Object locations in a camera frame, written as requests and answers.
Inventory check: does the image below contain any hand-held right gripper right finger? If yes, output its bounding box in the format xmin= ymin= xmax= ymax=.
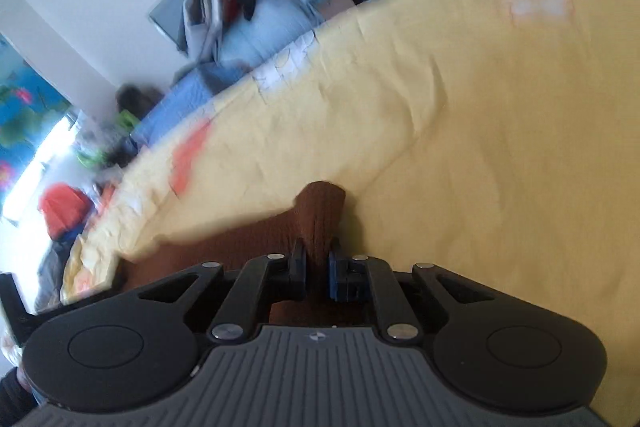
xmin=327 ymin=239 xmax=501 ymax=343

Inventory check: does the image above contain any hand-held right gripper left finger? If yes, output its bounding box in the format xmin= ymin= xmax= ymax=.
xmin=135 ymin=239 xmax=307 ymax=343

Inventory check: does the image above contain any brown knit sweater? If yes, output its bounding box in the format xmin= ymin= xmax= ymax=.
xmin=119 ymin=180 xmax=372 ymax=328

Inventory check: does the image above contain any red plastic bag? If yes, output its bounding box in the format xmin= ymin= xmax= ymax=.
xmin=39 ymin=183 xmax=96 ymax=239

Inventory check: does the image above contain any yellow printed bed quilt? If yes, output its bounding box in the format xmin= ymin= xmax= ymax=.
xmin=60 ymin=0 xmax=640 ymax=413

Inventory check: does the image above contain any blue quilted cover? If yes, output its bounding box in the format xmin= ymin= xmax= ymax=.
xmin=130 ymin=0 xmax=326 ymax=148

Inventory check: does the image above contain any black bag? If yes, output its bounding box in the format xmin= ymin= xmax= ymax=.
xmin=116 ymin=84 xmax=162 ymax=120

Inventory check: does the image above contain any grey framed panel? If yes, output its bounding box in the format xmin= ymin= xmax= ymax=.
xmin=148 ymin=0 xmax=190 ymax=54

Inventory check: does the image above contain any lotus wall poster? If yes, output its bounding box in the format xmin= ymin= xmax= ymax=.
xmin=0 ymin=34 xmax=72 ymax=218

